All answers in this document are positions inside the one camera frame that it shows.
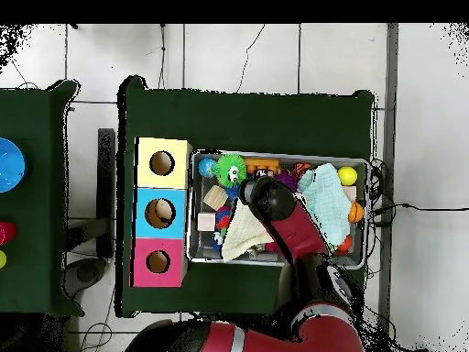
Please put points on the green puffer ball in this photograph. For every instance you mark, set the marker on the green puffer ball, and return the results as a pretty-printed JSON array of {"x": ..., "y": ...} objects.
[{"x": 229, "y": 168}]

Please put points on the cream waffle cloth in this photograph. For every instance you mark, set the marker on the cream waffle cloth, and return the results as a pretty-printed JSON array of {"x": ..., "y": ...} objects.
[{"x": 243, "y": 234}]

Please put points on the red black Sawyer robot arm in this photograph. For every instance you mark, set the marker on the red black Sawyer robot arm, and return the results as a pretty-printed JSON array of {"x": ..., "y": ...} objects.
[{"x": 296, "y": 231}]

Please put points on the wooden box with three holes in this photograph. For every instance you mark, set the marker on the wooden box with three holes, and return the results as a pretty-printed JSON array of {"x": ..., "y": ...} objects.
[{"x": 176, "y": 176}]

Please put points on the shallow clear mesh bin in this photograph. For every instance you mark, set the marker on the shallow clear mesh bin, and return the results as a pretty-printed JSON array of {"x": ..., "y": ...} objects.
[{"x": 198, "y": 249}]

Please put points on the blue puffer ball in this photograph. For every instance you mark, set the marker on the blue puffer ball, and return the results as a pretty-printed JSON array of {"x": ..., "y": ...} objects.
[{"x": 232, "y": 192}]

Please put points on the wavy wooden block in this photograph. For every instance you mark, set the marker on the wavy wooden block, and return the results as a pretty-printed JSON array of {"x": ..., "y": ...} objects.
[{"x": 215, "y": 197}]

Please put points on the blue globe ball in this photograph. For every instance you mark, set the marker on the blue globe ball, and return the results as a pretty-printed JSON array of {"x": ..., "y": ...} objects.
[{"x": 207, "y": 168}]

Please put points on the wooden cube block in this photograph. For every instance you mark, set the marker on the wooden cube block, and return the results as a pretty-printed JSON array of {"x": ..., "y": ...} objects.
[{"x": 207, "y": 222}]

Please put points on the orange toy brick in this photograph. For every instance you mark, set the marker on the orange toy brick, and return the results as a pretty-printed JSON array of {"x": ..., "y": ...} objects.
[{"x": 262, "y": 164}]

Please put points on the purple spiky ball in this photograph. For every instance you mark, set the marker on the purple spiky ball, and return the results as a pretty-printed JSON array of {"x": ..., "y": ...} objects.
[{"x": 287, "y": 179}]

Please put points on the orange black striped ball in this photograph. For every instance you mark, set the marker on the orange black striped ball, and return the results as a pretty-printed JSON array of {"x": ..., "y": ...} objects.
[{"x": 300, "y": 168}]

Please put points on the light blue waffle cloth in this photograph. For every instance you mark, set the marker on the light blue waffle cloth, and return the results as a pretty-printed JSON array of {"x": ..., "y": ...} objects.
[{"x": 326, "y": 201}]

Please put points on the yellow ball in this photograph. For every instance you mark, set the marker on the yellow ball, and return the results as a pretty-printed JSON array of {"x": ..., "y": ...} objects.
[{"x": 347, "y": 176}]

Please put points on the small orange basketball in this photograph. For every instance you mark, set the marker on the small orange basketball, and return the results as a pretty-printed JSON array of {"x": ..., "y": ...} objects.
[{"x": 356, "y": 212}]

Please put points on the grey rounded base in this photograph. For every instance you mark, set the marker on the grey rounded base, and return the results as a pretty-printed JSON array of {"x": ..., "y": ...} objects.
[{"x": 86, "y": 275}]

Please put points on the dark green side table cloth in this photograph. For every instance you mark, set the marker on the dark green side table cloth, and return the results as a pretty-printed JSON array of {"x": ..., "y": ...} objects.
[{"x": 33, "y": 205}]

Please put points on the blue bowl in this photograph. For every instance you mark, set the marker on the blue bowl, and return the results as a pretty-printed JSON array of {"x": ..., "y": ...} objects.
[{"x": 11, "y": 165}]

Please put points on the red toy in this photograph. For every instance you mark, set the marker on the red toy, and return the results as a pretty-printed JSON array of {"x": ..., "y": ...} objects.
[{"x": 7, "y": 233}]

